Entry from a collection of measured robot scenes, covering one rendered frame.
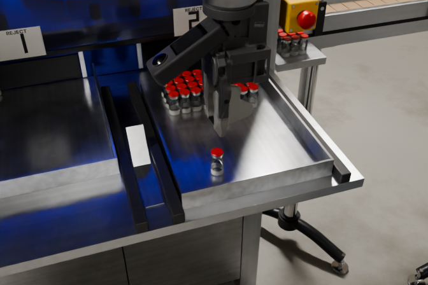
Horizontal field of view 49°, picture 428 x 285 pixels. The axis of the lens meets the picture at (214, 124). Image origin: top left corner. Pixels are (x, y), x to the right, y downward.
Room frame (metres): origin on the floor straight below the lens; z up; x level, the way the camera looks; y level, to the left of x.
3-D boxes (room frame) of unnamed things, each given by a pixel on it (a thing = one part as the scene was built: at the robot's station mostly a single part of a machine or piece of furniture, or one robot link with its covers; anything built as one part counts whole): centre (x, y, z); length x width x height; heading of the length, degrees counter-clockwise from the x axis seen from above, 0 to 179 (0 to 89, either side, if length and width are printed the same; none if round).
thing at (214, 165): (0.60, -0.01, 0.90); 0.02 x 0.02 x 0.04
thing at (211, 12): (0.61, -0.03, 1.12); 0.09 x 0.08 x 0.12; 108
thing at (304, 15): (0.97, -0.20, 0.99); 0.04 x 0.04 x 0.04; 18
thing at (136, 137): (0.59, 0.12, 0.91); 0.14 x 0.03 x 0.06; 19
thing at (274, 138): (0.72, -0.02, 0.90); 0.34 x 0.26 x 0.04; 18
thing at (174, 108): (0.80, 0.00, 0.90); 0.18 x 0.02 x 0.05; 108
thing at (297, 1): (1.01, -0.19, 1.00); 0.08 x 0.07 x 0.07; 18
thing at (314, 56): (1.06, -0.19, 0.87); 0.14 x 0.13 x 0.02; 18
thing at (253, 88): (0.80, -0.08, 0.90); 0.02 x 0.02 x 0.05
